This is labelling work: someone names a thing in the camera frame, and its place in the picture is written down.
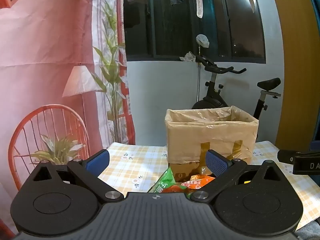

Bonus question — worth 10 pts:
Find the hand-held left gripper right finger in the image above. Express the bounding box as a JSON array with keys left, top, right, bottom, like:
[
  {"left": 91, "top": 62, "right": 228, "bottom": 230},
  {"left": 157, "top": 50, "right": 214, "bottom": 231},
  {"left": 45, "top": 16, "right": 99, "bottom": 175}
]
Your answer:
[{"left": 190, "top": 149, "right": 297, "bottom": 202}]

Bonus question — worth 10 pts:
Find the checked tablecloth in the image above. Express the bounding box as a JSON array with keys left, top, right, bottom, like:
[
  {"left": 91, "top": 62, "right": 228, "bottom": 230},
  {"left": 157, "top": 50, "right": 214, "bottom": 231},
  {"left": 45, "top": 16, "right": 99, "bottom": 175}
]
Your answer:
[{"left": 97, "top": 141, "right": 318, "bottom": 230}]

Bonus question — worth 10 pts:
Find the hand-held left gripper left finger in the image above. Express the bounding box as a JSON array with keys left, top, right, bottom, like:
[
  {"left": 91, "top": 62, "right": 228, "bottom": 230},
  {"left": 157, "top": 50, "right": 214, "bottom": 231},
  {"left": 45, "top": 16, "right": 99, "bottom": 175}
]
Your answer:
[{"left": 24, "top": 149, "right": 125, "bottom": 205}]

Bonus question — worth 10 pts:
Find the orange red lettered snack packet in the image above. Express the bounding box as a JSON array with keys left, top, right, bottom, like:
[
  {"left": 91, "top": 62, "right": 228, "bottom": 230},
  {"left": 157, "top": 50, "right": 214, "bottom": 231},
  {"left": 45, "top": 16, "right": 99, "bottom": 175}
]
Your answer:
[{"left": 180, "top": 174, "right": 216, "bottom": 193}]

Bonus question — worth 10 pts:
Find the crumpled white tissue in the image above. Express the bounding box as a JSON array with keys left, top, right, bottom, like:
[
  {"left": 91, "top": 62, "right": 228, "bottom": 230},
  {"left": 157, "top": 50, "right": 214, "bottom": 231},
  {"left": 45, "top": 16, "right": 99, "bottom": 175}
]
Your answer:
[{"left": 180, "top": 51, "right": 196, "bottom": 63}]

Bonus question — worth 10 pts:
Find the black exercise bike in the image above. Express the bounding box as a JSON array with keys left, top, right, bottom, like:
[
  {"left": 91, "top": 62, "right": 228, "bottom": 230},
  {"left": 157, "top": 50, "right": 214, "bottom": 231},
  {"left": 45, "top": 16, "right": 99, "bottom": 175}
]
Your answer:
[{"left": 191, "top": 52, "right": 282, "bottom": 137}]

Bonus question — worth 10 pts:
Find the green snack packet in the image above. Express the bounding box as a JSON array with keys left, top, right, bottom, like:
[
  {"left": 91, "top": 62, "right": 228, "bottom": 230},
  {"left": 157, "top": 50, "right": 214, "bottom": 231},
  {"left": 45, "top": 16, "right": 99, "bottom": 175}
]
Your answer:
[{"left": 147, "top": 167, "right": 190, "bottom": 194}]

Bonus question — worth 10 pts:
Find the pink printed backdrop cloth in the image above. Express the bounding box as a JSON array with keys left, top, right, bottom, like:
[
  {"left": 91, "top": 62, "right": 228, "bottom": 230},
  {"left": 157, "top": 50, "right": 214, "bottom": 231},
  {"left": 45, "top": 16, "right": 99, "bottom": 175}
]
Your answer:
[{"left": 0, "top": 0, "right": 136, "bottom": 238}]

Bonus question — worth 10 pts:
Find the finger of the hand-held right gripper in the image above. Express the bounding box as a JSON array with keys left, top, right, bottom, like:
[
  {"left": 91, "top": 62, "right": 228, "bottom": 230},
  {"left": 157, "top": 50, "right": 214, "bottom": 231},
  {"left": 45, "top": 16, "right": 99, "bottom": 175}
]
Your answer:
[{"left": 277, "top": 149, "right": 297, "bottom": 167}]

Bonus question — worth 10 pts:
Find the dark window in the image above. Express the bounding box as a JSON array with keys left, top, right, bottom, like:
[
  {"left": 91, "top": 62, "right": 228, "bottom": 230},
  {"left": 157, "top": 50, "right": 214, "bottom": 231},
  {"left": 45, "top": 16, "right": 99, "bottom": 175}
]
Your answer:
[{"left": 123, "top": 0, "right": 266, "bottom": 64}]

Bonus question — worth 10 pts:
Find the white plastic bag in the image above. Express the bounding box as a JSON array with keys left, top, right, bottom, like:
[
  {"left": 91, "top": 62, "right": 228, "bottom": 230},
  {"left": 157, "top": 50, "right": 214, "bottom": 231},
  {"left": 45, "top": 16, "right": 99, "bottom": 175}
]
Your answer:
[{"left": 196, "top": 34, "right": 210, "bottom": 48}]

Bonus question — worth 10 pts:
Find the yellow wooden door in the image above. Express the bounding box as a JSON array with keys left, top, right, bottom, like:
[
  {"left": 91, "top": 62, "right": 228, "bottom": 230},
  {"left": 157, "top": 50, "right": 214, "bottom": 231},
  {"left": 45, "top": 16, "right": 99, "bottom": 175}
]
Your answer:
[{"left": 275, "top": 0, "right": 320, "bottom": 153}]

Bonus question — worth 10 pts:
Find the cardboard box with plastic liner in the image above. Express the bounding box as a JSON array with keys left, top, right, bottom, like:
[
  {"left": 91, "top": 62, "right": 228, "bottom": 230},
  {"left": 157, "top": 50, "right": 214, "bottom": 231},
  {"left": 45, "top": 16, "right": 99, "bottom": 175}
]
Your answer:
[{"left": 164, "top": 106, "right": 259, "bottom": 183}]

